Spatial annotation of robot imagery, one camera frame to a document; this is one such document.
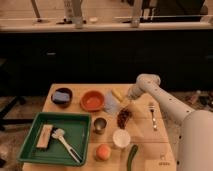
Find yellow banana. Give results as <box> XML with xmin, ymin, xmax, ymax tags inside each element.
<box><xmin>111</xmin><ymin>89</ymin><xmax>124</xmax><ymax>102</ymax></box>

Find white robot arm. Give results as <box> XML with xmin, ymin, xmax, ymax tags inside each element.
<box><xmin>126</xmin><ymin>74</ymin><xmax>213</xmax><ymax>171</ymax></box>

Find red bowl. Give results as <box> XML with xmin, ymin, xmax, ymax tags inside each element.
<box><xmin>80</xmin><ymin>90</ymin><xmax>105</xmax><ymax>112</ymax></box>

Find dark red grapes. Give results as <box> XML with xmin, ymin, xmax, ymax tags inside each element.
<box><xmin>117</xmin><ymin>108</ymin><xmax>132</xmax><ymax>129</ymax></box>

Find silver fork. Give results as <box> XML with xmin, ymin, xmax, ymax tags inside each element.
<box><xmin>148</xmin><ymin>102</ymin><xmax>157</xmax><ymax>131</ymax></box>

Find small metal cup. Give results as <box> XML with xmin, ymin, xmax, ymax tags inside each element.
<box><xmin>94</xmin><ymin>117</ymin><xmax>107</xmax><ymax>134</ymax></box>

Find white round cup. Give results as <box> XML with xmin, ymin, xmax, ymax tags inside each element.
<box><xmin>113</xmin><ymin>129</ymin><xmax>131</xmax><ymax>148</ymax></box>

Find green cucumber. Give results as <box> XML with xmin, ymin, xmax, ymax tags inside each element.
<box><xmin>126</xmin><ymin>144</ymin><xmax>138</xmax><ymax>171</ymax></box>

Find orange fruit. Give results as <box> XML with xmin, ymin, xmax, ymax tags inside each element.
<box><xmin>96</xmin><ymin>144</ymin><xmax>111</xmax><ymax>161</ymax></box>

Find green plastic tray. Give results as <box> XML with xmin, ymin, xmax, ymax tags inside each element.
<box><xmin>18</xmin><ymin>112</ymin><xmax>91</xmax><ymax>167</ymax></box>

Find blue sponge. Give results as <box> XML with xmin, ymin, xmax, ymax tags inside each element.
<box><xmin>52</xmin><ymin>91</ymin><xmax>70</xmax><ymax>102</ymax></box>

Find white dish brush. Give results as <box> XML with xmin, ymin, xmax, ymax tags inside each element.
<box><xmin>51</xmin><ymin>128</ymin><xmax>82</xmax><ymax>163</ymax></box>

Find black office chair base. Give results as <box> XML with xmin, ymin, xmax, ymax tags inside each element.
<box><xmin>0</xmin><ymin>59</ymin><xmax>34</xmax><ymax>132</ymax></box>

